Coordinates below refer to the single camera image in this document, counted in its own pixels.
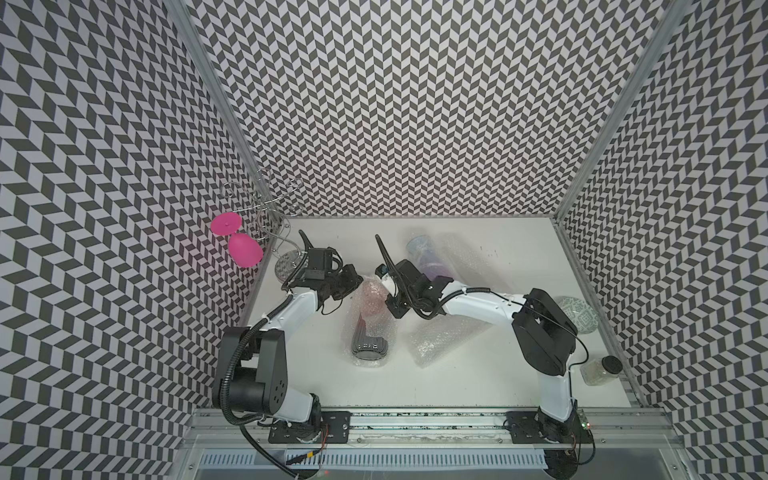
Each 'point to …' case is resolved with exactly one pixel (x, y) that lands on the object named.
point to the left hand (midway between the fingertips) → (361, 278)
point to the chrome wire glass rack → (269, 195)
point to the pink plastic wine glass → (245, 251)
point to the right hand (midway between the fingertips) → (391, 303)
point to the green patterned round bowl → (584, 319)
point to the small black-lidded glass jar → (601, 371)
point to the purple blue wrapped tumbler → (436, 257)
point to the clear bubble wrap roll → (432, 338)
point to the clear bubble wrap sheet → (371, 323)
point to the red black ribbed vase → (364, 346)
